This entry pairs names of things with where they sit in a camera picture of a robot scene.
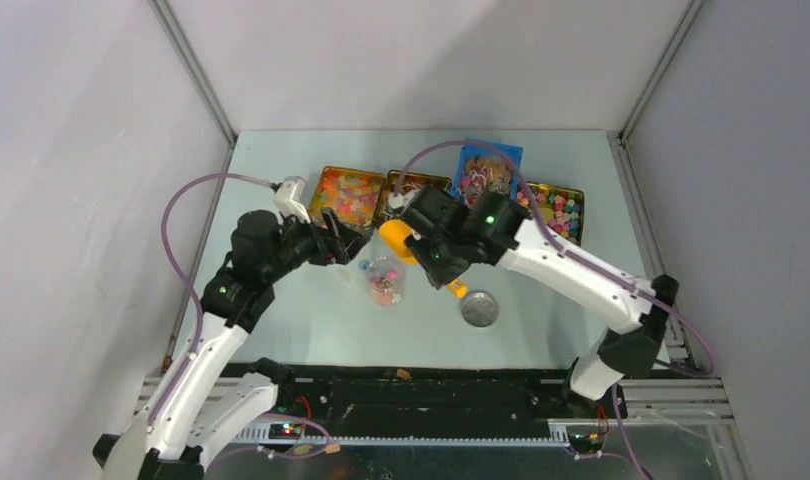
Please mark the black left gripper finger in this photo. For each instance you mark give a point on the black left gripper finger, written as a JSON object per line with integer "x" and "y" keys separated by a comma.
{"x": 345, "y": 248}
{"x": 334, "y": 228}

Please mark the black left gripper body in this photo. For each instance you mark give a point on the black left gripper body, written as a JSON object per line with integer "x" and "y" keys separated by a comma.
{"x": 301, "y": 243}

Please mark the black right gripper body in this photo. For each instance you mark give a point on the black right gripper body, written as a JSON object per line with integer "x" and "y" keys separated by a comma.
{"x": 441, "y": 263}

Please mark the orange plastic scoop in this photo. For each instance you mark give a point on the orange plastic scoop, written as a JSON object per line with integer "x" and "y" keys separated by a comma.
{"x": 394, "y": 233}

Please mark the clear plastic jar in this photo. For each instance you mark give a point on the clear plastic jar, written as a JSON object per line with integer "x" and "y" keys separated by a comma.
{"x": 385, "y": 278}

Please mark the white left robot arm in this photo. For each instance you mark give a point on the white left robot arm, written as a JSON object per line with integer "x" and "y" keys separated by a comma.
{"x": 174, "y": 436}

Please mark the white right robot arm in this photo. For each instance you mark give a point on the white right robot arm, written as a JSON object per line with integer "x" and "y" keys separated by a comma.
{"x": 634, "y": 309}

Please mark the tin of gummy candies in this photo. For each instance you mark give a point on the tin of gummy candies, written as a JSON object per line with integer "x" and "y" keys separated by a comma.
{"x": 351, "y": 194}

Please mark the blue bin of candies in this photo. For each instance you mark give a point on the blue bin of candies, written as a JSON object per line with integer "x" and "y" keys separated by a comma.
{"x": 486, "y": 167}

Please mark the tin of colourful cube candies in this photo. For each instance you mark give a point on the tin of colourful cube candies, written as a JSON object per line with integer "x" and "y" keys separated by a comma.
{"x": 562, "y": 208}

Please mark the tin of lollipops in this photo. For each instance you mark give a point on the tin of lollipops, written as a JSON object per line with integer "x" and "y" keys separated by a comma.
{"x": 411, "y": 182}

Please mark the silver metal jar lid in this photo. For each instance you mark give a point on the silver metal jar lid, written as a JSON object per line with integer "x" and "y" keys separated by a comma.
{"x": 479, "y": 309}

